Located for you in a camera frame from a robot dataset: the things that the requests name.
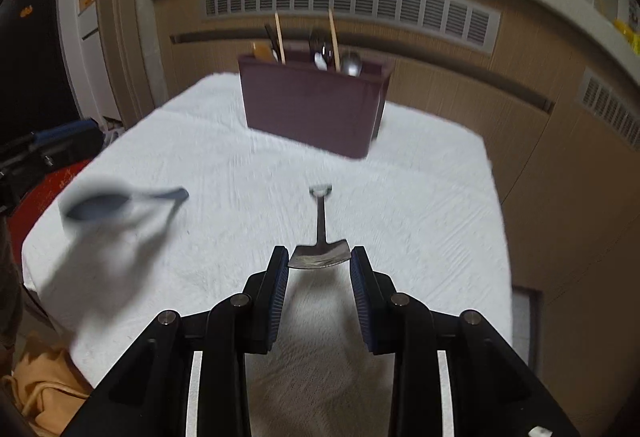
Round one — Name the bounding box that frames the metal shovel-shaped spoon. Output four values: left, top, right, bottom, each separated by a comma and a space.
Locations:
288, 185, 350, 270

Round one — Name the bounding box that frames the blue plastic spoon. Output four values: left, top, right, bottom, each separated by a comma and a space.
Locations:
60, 187, 190, 223

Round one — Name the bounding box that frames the wooden chopstick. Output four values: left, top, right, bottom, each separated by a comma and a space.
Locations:
328, 8, 342, 73
274, 12, 286, 64

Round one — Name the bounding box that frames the white plastic spoon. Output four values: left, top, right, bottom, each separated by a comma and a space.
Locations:
314, 53, 328, 71

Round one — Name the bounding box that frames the red floor mat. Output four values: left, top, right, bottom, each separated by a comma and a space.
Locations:
8, 159, 91, 266

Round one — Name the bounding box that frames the white table cloth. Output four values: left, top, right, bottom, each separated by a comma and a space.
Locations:
22, 74, 512, 436

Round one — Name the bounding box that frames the maroon plastic utensil caddy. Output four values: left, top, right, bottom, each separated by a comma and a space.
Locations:
238, 50, 392, 159

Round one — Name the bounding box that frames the orange cloth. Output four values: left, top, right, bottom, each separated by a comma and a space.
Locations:
1, 335, 93, 436

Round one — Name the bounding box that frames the long grey vent grille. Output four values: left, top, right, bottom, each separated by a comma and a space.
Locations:
200, 0, 501, 55

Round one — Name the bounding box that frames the small grey vent grille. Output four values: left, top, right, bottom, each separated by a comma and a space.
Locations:
577, 68, 640, 150

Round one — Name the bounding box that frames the yellow container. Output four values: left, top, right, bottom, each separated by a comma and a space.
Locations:
614, 19, 640, 55

